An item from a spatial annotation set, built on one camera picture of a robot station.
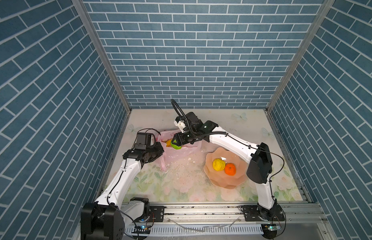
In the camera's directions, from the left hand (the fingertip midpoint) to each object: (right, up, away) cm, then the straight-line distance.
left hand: (165, 148), depth 83 cm
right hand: (+6, +5, -2) cm, 8 cm away
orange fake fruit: (+37, -12, +1) cm, 39 cm away
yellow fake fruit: (+31, -10, +1) cm, 32 cm away
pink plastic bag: (+3, -4, 0) cm, 5 cm away
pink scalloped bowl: (+31, -17, +2) cm, 35 cm away
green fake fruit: (+7, +2, -6) cm, 9 cm away
